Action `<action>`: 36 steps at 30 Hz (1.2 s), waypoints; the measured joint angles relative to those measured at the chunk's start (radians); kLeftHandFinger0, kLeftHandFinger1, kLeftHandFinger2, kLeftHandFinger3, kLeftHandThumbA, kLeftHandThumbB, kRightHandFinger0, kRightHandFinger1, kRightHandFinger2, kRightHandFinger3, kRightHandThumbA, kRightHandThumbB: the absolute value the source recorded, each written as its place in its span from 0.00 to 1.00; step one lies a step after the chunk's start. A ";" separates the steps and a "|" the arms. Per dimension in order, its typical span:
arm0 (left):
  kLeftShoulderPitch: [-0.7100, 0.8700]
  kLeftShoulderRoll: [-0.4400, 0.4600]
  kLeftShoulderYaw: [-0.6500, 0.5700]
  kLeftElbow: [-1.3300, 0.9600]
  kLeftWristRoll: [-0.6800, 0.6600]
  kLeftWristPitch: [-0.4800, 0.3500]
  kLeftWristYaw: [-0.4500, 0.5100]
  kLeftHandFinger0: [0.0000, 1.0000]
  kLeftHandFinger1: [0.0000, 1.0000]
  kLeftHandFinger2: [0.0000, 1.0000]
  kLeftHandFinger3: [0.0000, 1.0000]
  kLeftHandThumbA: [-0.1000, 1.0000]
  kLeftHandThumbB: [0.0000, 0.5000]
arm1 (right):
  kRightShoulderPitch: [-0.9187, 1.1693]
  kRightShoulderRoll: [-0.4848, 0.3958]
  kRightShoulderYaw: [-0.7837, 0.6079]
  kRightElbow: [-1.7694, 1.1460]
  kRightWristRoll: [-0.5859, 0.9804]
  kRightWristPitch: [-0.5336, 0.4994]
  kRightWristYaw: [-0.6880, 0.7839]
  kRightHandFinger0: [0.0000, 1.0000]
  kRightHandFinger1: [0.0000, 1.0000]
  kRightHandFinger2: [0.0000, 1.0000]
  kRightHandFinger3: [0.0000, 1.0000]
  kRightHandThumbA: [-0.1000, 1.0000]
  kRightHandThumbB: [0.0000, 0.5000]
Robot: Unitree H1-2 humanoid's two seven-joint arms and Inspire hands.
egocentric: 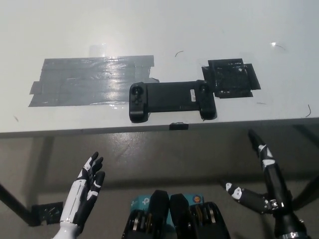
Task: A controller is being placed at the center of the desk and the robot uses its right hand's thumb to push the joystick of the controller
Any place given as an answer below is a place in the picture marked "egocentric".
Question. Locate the grey table leg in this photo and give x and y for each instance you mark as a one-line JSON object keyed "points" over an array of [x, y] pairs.
{"points": [[45, 169]]}

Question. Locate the square black tape patch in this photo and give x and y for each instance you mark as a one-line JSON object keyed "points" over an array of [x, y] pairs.
{"points": [[230, 78]]}

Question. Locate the large grey tape patch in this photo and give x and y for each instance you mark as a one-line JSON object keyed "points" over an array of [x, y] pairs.
{"points": [[87, 82]]}

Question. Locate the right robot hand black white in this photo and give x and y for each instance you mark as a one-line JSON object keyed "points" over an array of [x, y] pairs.
{"points": [[284, 216]]}

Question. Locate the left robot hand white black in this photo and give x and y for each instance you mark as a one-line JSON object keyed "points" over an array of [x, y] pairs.
{"points": [[77, 196]]}

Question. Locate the black game controller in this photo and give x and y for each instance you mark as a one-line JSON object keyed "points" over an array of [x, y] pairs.
{"points": [[169, 97]]}

